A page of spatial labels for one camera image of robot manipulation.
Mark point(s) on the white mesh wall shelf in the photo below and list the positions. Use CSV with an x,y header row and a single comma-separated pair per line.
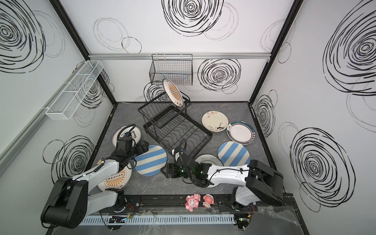
x,y
82,89

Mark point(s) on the cream floral plate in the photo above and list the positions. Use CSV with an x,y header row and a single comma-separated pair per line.
x,y
215,121

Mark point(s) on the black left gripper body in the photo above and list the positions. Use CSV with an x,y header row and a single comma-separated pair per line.
x,y
140,147

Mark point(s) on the orange sunburst plate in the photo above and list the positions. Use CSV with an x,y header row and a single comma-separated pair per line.
x,y
173,92
117,181

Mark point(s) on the black wire dish rack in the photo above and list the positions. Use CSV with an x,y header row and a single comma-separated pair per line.
x,y
168,125

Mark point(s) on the blue striped plate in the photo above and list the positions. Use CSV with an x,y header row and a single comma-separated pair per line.
x,y
233,154
151,162

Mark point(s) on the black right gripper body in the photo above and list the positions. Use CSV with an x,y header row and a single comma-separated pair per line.
x,y
171,169

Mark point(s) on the orange sunburst plate on table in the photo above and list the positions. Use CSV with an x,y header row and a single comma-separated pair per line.
x,y
117,181

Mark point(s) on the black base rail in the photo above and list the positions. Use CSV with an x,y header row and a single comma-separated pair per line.
x,y
216,203

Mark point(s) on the white slotted cable duct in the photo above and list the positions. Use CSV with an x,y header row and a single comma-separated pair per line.
x,y
185,219

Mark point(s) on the green red rimmed plate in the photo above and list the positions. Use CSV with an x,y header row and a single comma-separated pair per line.
x,y
241,132

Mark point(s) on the black wire wall basket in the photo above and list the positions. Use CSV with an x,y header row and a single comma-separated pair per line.
x,y
178,68

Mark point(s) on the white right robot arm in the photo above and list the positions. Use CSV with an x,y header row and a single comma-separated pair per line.
x,y
253,180

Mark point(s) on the pink round figurine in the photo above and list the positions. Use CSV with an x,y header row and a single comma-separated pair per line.
x,y
208,201

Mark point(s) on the white green emblem plate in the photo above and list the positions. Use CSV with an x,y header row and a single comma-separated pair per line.
x,y
204,160

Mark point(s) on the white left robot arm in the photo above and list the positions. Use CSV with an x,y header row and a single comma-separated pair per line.
x,y
70,202

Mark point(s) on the pink plush doll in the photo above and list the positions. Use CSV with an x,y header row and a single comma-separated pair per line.
x,y
192,202

